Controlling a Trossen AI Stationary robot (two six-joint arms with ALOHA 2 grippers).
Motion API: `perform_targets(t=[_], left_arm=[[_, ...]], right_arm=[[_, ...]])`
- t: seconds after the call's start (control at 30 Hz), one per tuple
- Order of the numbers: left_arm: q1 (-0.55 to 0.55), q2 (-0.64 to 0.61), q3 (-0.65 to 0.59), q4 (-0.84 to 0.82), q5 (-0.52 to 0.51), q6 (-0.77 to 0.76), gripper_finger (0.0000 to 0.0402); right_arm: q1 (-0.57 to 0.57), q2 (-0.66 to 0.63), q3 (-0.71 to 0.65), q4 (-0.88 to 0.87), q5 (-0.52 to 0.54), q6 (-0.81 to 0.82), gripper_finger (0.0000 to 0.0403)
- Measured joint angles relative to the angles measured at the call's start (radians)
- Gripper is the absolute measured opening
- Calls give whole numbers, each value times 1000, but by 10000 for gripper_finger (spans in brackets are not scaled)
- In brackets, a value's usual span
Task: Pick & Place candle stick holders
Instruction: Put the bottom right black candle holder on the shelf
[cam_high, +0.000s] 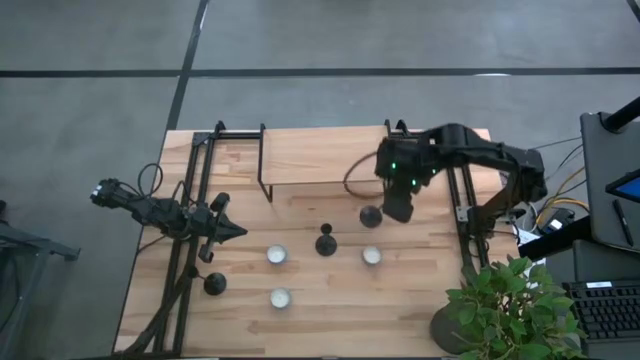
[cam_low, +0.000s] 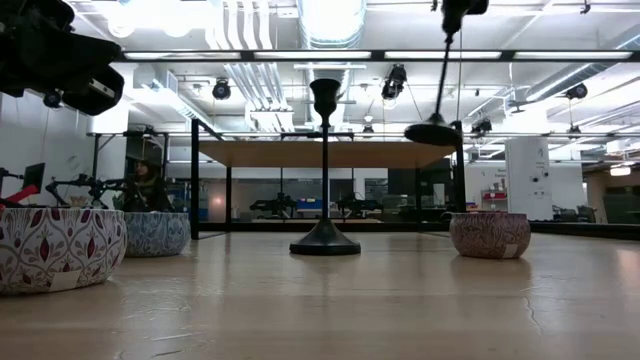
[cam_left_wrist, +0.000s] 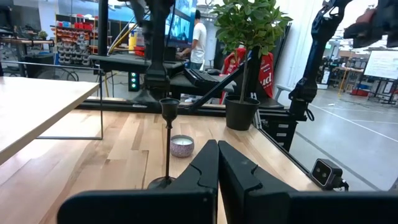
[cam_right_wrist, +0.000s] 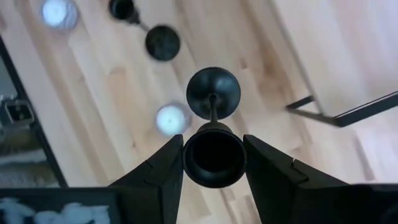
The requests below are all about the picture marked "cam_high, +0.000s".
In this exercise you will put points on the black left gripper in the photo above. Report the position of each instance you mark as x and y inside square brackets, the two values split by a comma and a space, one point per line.
[215, 227]

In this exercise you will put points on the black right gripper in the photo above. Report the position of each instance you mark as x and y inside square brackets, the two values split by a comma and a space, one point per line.
[405, 157]

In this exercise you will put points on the black candlestick holder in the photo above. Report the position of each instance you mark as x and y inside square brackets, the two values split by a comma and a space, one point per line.
[369, 217]
[215, 284]
[326, 246]

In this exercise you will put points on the tealight candle with patterned cup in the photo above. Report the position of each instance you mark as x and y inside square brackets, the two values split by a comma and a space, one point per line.
[276, 254]
[280, 298]
[371, 255]

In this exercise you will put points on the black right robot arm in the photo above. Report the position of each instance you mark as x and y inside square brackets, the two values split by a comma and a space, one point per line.
[490, 155]

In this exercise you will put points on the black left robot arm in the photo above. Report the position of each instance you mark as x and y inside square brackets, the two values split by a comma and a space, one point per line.
[155, 212]

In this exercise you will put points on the wooden shelf with black legs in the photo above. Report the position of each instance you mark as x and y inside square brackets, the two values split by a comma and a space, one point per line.
[320, 155]

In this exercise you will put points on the white paper sheet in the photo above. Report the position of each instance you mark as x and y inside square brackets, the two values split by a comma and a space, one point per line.
[525, 235]

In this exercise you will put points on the dark grey plant pot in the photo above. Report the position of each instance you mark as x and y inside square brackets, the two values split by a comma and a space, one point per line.
[445, 332]

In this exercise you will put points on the green leafy plant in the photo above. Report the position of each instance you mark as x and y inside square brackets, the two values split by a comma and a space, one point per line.
[505, 310]

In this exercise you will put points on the black desk bar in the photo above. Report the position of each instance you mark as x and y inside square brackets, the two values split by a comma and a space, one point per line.
[550, 245]

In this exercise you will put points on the black power adapter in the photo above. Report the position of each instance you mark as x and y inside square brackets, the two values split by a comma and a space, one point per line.
[560, 219]

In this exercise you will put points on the grey metal stand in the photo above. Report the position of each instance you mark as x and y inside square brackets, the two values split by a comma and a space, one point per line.
[30, 242]

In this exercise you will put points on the grey stand tray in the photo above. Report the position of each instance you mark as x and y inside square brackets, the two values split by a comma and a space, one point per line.
[605, 160]

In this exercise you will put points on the black pen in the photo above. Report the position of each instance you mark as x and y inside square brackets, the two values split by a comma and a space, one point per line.
[623, 222]

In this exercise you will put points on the tablet with blue screen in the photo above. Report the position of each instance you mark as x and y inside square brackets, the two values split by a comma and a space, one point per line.
[631, 187]

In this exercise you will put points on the black computer keyboard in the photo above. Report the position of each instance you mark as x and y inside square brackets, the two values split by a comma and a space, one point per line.
[605, 310]

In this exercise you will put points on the black pole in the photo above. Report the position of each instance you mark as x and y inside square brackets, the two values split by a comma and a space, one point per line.
[622, 116]

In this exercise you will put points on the black metal rig frame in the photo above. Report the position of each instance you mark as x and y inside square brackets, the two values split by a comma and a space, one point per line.
[235, 135]

